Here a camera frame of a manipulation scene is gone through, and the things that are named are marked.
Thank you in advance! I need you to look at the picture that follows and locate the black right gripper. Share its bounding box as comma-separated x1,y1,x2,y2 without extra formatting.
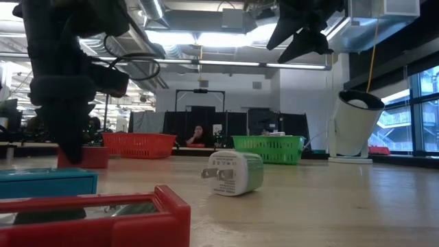
265,0,346,65

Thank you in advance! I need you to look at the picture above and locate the distant red basket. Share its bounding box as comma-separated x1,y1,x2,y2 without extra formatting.
368,145,392,156

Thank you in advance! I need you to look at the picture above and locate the yellow hanging cable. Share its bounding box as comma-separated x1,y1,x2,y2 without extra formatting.
365,16,380,94

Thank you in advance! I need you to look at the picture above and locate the green plastic basket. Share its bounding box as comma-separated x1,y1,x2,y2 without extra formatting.
231,134,305,165

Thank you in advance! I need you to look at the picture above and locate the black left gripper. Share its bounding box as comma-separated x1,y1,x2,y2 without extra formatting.
26,36,97,165

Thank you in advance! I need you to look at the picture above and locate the window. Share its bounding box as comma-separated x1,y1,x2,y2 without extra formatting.
368,63,439,158

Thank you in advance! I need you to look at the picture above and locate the person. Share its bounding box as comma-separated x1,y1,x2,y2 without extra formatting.
185,124,211,148
85,115,103,144

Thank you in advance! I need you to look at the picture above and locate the teal rectangular box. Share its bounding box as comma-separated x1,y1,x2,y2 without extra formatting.
0,167,99,200

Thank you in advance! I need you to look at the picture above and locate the red plastic basket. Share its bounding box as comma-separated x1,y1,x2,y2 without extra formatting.
101,132,178,160

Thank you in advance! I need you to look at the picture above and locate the grey cover sheet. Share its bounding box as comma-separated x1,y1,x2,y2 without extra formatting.
131,110,166,134

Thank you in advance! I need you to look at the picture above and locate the red wall charger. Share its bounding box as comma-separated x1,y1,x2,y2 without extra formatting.
56,145,110,169

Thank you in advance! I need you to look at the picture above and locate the white spot lamp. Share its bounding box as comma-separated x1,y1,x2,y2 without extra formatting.
327,89,386,165

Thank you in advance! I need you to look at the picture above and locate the black frame rig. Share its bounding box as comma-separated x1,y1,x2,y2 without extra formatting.
175,89,226,113
102,92,110,133

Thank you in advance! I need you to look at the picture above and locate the red digital timer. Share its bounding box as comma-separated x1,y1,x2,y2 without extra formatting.
0,184,191,247

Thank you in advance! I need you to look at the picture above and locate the black monitor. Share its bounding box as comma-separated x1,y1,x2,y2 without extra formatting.
0,98,23,133

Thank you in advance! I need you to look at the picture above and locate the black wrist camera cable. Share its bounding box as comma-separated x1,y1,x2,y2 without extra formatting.
102,33,162,82

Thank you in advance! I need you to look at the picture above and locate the green and white charger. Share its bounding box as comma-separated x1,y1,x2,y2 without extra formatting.
201,150,265,197

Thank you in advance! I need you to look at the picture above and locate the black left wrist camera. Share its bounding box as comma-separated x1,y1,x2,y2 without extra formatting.
89,63,130,99

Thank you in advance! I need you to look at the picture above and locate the black partition screen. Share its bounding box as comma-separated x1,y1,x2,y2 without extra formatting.
162,107,311,149

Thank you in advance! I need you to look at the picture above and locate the long ceiling light bar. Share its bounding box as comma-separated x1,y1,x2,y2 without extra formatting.
0,51,332,71

